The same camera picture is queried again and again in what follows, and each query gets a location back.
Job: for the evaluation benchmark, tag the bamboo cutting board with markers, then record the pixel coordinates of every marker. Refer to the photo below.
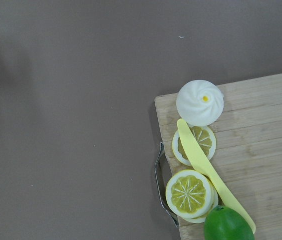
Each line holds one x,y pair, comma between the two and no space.
248,154

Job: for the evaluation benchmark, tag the front lemon slice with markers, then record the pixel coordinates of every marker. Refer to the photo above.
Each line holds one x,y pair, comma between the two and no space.
189,194

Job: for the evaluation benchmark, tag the green lime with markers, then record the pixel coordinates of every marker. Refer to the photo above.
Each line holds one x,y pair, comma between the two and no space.
224,223

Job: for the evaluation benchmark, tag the lemon slice under knife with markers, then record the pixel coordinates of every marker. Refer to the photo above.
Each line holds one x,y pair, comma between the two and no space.
204,137

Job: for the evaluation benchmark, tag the metal cutting board handle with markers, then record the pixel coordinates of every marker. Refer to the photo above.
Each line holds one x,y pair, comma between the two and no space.
161,186

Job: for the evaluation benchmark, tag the lower stacked lemon slice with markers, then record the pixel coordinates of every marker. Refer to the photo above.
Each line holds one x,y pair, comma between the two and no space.
202,218

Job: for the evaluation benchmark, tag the yellow plastic knife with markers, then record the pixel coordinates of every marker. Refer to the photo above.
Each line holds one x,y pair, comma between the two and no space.
200,163

